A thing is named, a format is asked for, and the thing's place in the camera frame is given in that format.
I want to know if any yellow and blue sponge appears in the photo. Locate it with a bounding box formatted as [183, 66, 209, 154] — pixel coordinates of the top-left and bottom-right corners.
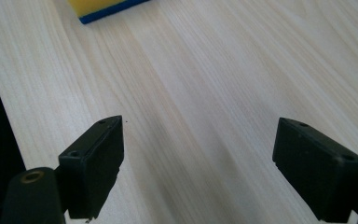
[66, 0, 152, 25]

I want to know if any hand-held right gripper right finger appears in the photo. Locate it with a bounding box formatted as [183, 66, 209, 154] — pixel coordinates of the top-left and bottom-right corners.
[272, 117, 358, 224]

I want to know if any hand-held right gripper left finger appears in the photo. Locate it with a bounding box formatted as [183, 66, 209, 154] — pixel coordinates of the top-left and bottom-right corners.
[58, 115, 125, 220]

